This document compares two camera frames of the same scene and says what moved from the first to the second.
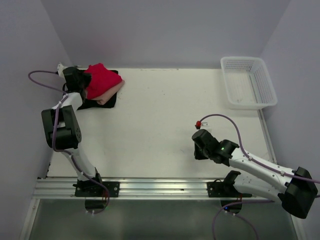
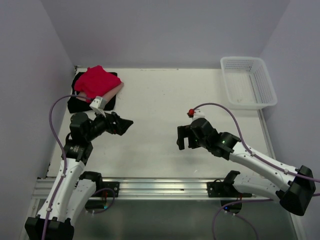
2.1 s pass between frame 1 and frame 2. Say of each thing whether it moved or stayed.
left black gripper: moved
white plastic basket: stayed
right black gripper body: moved
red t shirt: stayed
